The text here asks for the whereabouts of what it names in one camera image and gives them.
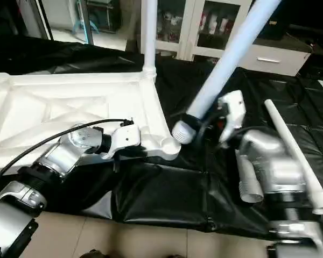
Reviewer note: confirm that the white plastic table top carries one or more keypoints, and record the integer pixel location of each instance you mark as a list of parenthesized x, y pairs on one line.
[(70, 102)]

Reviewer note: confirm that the black box with orange label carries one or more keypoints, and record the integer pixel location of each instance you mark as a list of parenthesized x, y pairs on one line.
[(277, 24)]

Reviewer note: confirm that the light blue plastic stand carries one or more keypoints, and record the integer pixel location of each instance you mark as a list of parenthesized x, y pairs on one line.
[(80, 25)]

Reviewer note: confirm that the white glass-door cabinet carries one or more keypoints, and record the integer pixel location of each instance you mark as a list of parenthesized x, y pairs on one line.
[(193, 35)]

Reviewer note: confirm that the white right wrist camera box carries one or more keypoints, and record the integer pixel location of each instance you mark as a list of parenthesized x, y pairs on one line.
[(234, 110)]

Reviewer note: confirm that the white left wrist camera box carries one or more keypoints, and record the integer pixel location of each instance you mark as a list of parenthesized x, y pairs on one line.
[(123, 138)]

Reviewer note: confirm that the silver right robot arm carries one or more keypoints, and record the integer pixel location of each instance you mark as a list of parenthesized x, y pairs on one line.
[(272, 161)]

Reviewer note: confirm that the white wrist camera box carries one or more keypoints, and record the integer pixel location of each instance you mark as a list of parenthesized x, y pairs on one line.
[(123, 138), (234, 110)]

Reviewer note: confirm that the white drawer unit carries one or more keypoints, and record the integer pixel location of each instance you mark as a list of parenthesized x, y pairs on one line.
[(274, 59)]

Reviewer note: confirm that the black mat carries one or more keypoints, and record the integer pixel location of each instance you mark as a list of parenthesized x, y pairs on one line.
[(164, 188)]

